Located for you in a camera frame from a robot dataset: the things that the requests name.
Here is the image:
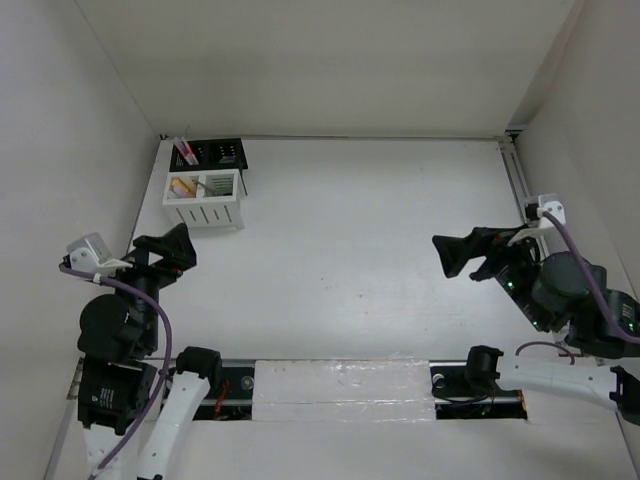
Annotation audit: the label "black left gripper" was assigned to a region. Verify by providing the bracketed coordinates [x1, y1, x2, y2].
[100, 220, 196, 349]

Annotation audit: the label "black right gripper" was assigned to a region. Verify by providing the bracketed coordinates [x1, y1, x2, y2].
[430, 221, 550, 330]

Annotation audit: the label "orange highlighter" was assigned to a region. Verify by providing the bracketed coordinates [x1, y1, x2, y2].
[172, 177, 196, 193]

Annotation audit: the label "red pen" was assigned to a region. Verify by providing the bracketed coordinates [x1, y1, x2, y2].
[174, 141, 198, 165]
[181, 137, 199, 165]

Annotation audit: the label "black handled scissors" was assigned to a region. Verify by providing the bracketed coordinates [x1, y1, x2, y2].
[196, 181, 216, 196]

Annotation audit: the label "yellow highlighter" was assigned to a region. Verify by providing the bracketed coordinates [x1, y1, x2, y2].
[170, 182, 192, 198]

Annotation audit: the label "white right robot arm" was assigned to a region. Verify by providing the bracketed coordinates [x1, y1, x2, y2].
[432, 227, 639, 424]

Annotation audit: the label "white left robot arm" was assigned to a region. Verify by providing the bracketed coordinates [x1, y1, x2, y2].
[59, 223, 223, 479]

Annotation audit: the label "white slotted organizer box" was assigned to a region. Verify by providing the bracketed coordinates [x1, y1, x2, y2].
[162, 169, 247, 230]

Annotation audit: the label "black slotted organizer box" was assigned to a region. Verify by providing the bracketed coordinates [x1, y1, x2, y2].
[169, 138, 248, 172]

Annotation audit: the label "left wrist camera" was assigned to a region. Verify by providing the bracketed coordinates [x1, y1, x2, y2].
[64, 232, 133, 275]

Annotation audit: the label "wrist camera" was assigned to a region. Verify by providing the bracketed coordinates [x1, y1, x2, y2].
[507, 193, 566, 246]
[64, 232, 133, 275]

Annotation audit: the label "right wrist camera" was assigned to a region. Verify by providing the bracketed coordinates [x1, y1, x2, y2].
[507, 193, 566, 246]

